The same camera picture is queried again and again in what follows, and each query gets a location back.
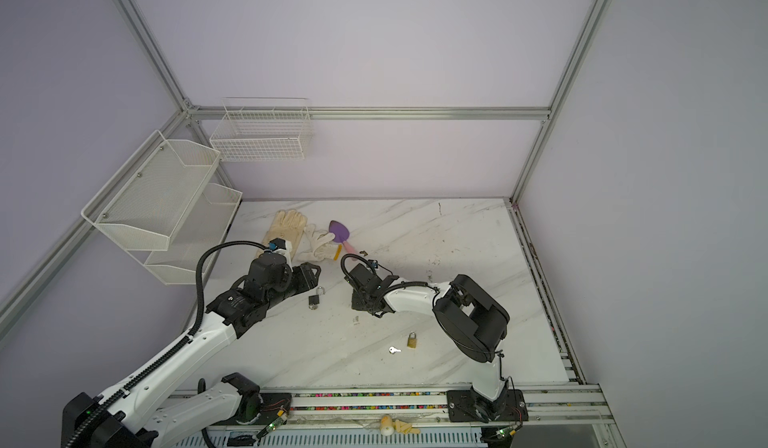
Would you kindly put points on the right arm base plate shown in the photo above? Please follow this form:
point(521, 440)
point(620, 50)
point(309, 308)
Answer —
point(470, 406)

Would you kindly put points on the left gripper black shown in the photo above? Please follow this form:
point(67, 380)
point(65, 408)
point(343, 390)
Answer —
point(305, 277)

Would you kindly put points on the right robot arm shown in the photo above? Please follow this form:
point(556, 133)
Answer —
point(474, 321)

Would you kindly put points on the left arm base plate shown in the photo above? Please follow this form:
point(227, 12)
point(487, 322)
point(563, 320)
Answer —
point(263, 408)

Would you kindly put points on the aluminium rail frame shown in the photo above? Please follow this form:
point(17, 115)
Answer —
point(366, 409)

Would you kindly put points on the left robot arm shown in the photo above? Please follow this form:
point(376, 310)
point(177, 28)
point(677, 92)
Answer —
point(217, 324)

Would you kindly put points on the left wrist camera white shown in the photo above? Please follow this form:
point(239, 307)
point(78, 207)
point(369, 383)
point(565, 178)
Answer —
point(282, 247)

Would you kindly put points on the black padlock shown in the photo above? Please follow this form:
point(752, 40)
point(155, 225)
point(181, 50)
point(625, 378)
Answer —
point(315, 298)

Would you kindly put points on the purple pink trowel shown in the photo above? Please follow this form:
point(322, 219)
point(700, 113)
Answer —
point(341, 236)

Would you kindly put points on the beige leather glove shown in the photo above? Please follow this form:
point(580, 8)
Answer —
point(289, 226)

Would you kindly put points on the brass padlock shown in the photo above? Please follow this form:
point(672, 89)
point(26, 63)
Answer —
point(412, 340)

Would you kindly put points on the beige toy on rail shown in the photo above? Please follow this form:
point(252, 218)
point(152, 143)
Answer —
point(389, 426)

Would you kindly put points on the white wire basket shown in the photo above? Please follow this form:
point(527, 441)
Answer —
point(263, 129)

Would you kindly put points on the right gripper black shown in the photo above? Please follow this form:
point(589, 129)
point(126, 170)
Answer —
point(355, 302)

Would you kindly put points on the lower white mesh shelf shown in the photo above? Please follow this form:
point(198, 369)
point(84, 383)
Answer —
point(206, 226)

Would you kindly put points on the white knit glove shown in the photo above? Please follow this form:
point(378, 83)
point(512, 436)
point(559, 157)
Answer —
point(322, 245)

